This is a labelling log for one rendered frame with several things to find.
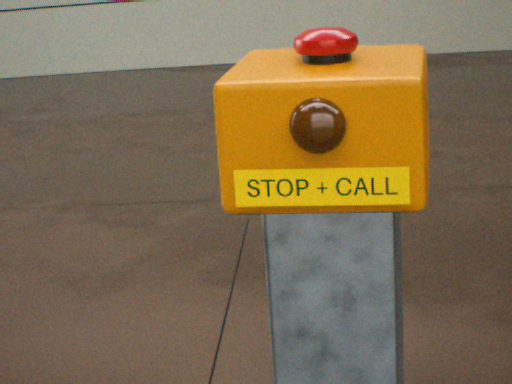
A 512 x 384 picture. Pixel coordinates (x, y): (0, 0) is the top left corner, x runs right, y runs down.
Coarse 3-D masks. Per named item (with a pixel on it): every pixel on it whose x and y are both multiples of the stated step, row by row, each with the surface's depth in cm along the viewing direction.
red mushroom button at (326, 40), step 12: (300, 36) 62; (312, 36) 61; (324, 36) 61; (336, 36) 61; (348, 36) 61; (300, 48) 61; (312, 48) 61; (324, 48) 60; (336, 48) 60; (348, 48) 61
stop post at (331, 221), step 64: (256, 64) 63; (320, 64) 61; (384, 64) 60; (256, 128) 58; (384, 128) 57; (256, 192) 59; (320, 192) 59; (384, 192) 58; (320, 256) 62; (384, 256) 61; (320, 320) 63; (384, 320) 63
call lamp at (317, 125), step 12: (300, 108) 57; (312, 108) 57; (324, 108) 56; (336, 108) 57; (300, 120) 57; (312, 120) 57; (324, 120) 56; (336, 120) 57; (300, 132) 57; (312, 132) 57; (324, 132) 57; (336, 132) 57; (300, 144) 57; (312, 144) 57; (324, 144) 57; (336, 144) 57
